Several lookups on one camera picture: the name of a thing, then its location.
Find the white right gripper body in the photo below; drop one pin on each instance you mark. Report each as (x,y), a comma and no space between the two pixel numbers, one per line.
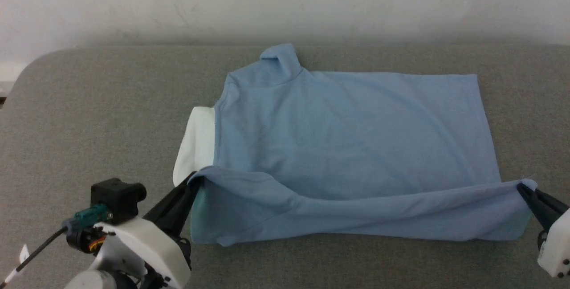
(559,249)

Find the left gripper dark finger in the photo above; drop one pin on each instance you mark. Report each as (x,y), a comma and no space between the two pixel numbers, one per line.
(185,213)
(171,197)

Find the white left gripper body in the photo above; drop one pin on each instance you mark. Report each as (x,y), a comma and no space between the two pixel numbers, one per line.
(142,249)

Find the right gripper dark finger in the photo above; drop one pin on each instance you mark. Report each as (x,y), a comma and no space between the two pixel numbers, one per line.
(550,204)
(541,215)

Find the light blue polo shirt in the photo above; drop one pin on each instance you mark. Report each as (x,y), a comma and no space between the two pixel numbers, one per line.
(347,137)

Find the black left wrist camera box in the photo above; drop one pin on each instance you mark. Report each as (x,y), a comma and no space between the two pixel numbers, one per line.
(116,197)

